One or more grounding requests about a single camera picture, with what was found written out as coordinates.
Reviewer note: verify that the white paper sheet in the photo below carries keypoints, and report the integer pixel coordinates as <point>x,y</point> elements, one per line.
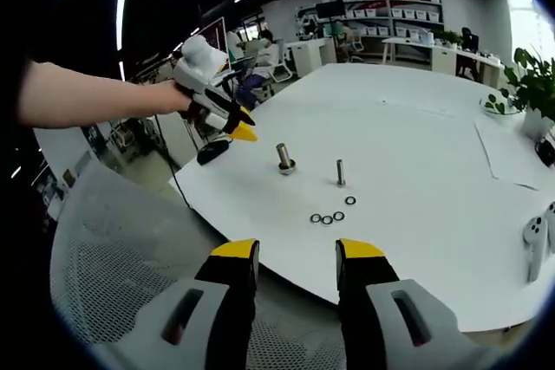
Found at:
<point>507,153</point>

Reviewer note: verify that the green potted plant white pot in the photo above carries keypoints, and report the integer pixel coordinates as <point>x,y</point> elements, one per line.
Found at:
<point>537,84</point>

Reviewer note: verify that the small threaded steel stud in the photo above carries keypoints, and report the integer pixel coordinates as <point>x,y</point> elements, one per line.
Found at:
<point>340,170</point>

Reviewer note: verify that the black monitor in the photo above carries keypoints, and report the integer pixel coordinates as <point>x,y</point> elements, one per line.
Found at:
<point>330,9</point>

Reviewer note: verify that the shelf with white bins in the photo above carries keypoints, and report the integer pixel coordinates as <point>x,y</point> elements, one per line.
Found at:
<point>407,14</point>

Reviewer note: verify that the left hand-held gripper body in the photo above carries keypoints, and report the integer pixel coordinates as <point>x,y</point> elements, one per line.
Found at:
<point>199,64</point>

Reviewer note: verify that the grey mesh office chair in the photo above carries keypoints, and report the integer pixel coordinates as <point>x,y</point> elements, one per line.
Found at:
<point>121,257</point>

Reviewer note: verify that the white office chair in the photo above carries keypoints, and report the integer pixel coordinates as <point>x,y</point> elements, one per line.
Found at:
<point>284,64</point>

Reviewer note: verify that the small steel washer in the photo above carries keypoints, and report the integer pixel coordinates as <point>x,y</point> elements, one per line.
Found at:
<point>324,220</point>
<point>347,201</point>
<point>335,216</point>
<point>311,218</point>

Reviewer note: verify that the person's left hand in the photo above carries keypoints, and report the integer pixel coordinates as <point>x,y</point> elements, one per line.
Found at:
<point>180,99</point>

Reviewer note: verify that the black computer mouse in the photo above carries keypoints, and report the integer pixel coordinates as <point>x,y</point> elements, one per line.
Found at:
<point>212,153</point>

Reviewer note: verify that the short ceiling light strip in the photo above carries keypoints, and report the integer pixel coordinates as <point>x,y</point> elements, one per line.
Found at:
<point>123,6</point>

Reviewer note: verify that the monitor with red screen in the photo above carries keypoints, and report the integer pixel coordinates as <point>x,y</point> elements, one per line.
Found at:
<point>214,32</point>

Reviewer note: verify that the small green desk plant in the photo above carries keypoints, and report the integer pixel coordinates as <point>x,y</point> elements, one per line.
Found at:
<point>448,37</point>

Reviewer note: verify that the large threaded steel stud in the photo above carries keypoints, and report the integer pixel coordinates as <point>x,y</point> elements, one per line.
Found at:
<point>284,153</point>

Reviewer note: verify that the white handheld controller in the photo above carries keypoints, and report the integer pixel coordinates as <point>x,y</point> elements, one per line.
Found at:
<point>535,240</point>
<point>551,222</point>

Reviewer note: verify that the black round device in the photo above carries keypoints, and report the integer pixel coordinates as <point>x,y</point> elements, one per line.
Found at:
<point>547,151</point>

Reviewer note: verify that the long white desk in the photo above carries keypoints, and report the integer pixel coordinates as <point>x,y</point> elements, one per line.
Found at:
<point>442,56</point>

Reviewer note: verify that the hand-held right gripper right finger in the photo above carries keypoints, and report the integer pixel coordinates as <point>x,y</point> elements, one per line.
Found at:
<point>377,322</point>

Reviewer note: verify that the small plant in glass bowl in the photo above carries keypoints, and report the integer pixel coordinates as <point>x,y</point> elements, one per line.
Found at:
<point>496,105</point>

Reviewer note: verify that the white cabinet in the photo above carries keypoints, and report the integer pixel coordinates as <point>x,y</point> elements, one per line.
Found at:
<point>310,56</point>

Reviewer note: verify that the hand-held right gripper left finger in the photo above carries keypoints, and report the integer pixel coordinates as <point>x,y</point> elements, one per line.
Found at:
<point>217,313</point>

